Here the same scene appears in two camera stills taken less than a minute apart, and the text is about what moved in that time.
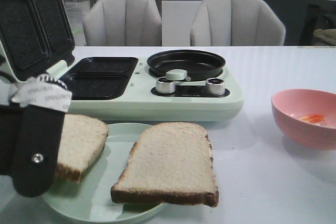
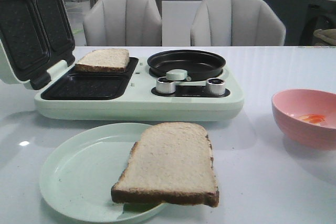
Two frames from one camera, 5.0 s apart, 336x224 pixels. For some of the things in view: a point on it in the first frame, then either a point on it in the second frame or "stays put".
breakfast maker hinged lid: [35, 32] stays put
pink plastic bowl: [288, 104] stays put
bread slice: [171, 163] stays put
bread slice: [82, 140] to [103, 60]
